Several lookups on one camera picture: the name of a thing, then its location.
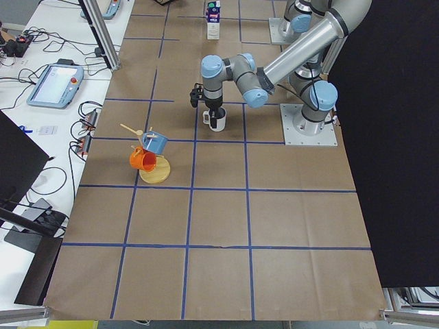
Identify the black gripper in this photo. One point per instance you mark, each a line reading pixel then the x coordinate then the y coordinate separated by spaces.
pixel 214 103

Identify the white ceramic mug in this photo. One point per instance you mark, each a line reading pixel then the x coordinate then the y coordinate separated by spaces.
pixel 216 120

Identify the blue white milk carton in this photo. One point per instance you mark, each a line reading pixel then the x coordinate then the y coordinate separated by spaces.
pixel 212 14

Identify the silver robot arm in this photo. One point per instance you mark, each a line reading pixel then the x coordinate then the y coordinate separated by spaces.
pixel 334 20
pixel 297 16

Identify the blue hanging mug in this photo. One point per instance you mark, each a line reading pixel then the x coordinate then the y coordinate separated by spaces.
pixel 154 142

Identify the wooden mug tree stand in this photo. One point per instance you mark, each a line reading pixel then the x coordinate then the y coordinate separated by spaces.
pixel 163 168

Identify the orange hanging mug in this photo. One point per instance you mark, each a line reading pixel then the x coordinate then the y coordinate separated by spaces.
pixel 142 159

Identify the blue teach pendant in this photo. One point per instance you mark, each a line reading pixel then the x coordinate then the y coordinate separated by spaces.
pixel 57 86

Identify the black monitor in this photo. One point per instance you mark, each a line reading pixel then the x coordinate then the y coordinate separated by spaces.
pixel 22 161

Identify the black power strip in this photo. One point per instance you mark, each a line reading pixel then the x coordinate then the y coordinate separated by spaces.
pixel 18 47

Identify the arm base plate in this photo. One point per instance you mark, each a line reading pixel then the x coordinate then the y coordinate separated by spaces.
pixel 298 131
pixel 279 28

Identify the orange black cable connectors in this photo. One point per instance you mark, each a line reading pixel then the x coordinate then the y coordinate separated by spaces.
pixel 82 130

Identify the aluminium frame post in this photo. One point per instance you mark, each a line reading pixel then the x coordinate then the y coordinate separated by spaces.
pixel 98 27

